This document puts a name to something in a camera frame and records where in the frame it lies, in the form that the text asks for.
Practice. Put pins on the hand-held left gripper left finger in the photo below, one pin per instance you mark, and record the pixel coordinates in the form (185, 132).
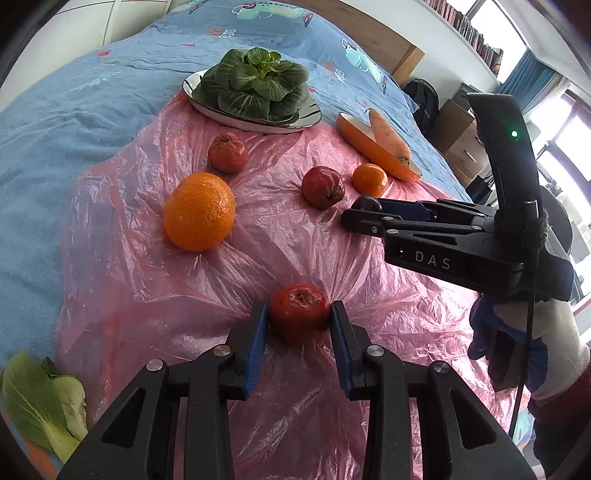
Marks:
(256, 346)

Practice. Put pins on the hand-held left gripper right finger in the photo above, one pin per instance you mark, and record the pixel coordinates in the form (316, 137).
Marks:
(339, 350)

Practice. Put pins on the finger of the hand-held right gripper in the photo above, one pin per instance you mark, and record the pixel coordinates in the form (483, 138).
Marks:
(411, 210)
(364, 220)

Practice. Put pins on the orange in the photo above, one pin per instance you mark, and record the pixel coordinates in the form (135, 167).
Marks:
(198, 211)
(370, 178)

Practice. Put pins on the person's right forearm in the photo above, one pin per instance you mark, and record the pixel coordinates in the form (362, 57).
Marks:
(563, 429)

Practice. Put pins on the person's right hand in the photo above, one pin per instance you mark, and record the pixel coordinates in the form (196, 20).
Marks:
(554, 341)

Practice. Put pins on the orange plate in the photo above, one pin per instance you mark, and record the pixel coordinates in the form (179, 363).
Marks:
(364, 144)

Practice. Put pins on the low wooden nightstand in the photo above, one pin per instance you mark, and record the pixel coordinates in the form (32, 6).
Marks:
(468, 159)

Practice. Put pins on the carrot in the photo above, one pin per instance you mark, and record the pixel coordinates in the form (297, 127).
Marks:
(388, 136)

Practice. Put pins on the wooden dresser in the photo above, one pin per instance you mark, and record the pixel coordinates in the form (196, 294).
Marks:
(455, 122)

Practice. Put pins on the black backpack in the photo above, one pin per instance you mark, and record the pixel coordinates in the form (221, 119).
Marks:
(422, 104)

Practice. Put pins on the silver plate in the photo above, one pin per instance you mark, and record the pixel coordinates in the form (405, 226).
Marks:
(304, 119)

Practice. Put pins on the pink plastic sheet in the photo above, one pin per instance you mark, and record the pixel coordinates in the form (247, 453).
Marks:
(138, 300)

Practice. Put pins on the window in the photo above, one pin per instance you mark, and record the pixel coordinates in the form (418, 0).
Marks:
(565, 152)

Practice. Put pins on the wooden headboard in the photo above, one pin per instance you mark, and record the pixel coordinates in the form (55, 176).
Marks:
(397, 50)

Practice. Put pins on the bok choy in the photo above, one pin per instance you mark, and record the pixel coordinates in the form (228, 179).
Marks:
(258, 87)

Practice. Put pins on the teal curtain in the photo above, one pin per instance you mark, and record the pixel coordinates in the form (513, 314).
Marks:
(526, 83)

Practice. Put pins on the row of books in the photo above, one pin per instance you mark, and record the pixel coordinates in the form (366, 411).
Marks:
(471, 34)

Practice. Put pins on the loose bok choy leaf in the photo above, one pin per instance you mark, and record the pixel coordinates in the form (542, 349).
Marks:
(41, 406)

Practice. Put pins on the white wardrobe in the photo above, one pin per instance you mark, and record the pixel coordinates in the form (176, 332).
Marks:
(115, 18)

